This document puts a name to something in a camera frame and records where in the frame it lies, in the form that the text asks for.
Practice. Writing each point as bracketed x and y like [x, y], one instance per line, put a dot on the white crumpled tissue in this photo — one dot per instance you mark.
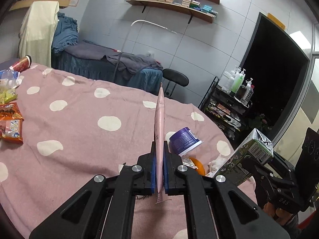
[216, 164]

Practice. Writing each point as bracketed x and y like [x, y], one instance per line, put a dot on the person's right hand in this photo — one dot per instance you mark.
[279, 214]

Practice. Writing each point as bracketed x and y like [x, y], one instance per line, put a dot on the white pump bottle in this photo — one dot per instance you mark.
[229, 81]

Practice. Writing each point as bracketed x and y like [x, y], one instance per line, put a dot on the black door frame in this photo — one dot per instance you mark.
[250, 49]

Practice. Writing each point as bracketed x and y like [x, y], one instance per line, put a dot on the white curved rail stand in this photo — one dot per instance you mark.
[149, 23]

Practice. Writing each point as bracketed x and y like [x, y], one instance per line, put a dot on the black mesh trolley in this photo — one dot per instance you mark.
[224, 112]

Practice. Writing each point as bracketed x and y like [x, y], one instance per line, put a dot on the clear pump bottle red collar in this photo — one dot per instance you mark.
[248, 93]

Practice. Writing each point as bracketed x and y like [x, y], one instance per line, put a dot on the dark brown bottle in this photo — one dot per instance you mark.
[241, 92]

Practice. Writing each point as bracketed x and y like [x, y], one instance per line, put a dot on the orange patterned snack packet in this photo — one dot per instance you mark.
[10, 110]

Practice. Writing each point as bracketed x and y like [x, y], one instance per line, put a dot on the small silver wrapper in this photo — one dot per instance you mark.
[187, 163]

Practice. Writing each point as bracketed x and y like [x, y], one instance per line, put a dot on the yellow door sign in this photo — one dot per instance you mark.
[275, 21]

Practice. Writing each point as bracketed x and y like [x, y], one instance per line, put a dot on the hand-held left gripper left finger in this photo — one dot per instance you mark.
[153, 169]

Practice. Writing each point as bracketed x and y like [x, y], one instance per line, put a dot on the potted plant pink flower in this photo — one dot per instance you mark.
[260, 123]

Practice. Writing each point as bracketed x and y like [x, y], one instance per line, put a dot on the purple white plastic cup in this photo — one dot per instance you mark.
[182, 140]

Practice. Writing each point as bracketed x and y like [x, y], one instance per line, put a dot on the black round stool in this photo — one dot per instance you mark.
[175, 77]

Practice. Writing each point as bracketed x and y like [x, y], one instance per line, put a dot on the yellow green snack packet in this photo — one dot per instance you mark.
[7, 96]

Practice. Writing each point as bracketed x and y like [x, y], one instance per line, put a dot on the orange white snack packet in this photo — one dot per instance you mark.
[11, 130]

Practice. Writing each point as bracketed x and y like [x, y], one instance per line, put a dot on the cream cloth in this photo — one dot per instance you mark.
[37, 29]

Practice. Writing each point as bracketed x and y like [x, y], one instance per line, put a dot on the red paper cup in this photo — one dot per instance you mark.
[21, 63]

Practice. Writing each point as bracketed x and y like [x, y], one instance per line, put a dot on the massage bed with teal skirt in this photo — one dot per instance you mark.
[99, 72]

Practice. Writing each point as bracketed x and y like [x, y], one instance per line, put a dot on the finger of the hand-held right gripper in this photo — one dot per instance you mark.
[263, 179]
[284, 166]

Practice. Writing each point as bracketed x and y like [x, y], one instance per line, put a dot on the clear plastic bottle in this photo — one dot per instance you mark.
[8, 77]

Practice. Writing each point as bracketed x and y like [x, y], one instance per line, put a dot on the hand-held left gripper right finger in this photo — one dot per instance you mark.
[166, 171]

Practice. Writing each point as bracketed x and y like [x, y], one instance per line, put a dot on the blue bedding pile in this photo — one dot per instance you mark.
[63, 32]

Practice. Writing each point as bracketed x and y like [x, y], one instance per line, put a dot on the green pump bottle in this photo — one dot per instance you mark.
[238, 82]

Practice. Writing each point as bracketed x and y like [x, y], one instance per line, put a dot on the grey blanket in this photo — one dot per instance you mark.
[129, 62]

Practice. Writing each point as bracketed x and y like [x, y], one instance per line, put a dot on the pink packet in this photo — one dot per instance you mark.
[160, 119]

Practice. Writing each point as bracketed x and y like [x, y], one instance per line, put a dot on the green printed carton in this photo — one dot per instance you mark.
[244, 154]

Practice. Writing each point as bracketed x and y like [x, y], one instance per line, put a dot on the orange round piece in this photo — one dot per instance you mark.
[198, 165]

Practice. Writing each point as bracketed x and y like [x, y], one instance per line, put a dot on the pink polka dot blanket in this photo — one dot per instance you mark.
[82, 142]

